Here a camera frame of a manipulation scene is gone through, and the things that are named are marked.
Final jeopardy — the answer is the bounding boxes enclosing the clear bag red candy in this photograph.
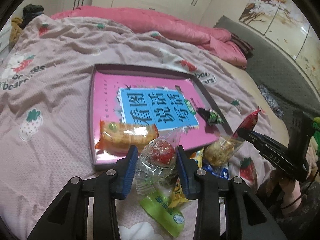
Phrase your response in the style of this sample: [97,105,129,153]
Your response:
[135,127,183,196]

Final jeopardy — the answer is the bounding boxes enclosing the orange cracker snack pack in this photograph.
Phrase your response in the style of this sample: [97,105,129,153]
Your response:
[95,120,159,154]

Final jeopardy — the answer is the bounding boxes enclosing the clear bag brown pastry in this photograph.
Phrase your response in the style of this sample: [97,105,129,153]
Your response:
[203,137,244,167]

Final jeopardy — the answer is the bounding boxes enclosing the blue wafer snack packet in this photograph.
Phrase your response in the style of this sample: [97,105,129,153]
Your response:
[202,163,229,180]

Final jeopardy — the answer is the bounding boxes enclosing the green milk snack packet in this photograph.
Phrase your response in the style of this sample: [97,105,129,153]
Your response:
[139,191,185,238]

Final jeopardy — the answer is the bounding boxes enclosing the dark green candy packet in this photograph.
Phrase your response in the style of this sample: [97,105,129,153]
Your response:
[196,108,224,126]

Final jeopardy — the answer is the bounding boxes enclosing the yellow snack packet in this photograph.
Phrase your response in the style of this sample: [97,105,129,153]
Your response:
[189,148,204,168]

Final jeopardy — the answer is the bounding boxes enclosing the red cartoon snack bag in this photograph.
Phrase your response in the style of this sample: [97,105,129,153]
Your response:
[232,107,261,138]

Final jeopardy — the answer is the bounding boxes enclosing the operator right hand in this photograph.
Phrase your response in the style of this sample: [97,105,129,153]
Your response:
[266,170,302,215]

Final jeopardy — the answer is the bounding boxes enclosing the grey headboard cushion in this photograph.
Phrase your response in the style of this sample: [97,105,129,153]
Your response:
[215,16,319,121]

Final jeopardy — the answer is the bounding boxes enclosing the pink children's book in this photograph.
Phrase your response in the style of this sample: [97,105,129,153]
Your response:
[93,70,221,165]

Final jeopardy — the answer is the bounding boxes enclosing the pink strawberry print bedsheet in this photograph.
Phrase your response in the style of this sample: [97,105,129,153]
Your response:
[0,12,291,240]

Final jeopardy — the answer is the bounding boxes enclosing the dark striped pillow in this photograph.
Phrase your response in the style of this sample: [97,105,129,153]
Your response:
[231,33,254,56]

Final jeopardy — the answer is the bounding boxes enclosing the pink quilted duvet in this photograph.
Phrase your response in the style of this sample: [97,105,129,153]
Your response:
[51,5,247,69]

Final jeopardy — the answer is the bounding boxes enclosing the black clothes pile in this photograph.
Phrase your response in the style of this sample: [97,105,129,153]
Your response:
[22,3,44,22]

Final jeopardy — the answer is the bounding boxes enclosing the flower wall painting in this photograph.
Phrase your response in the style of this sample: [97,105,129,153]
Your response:
[239,0,319,90]

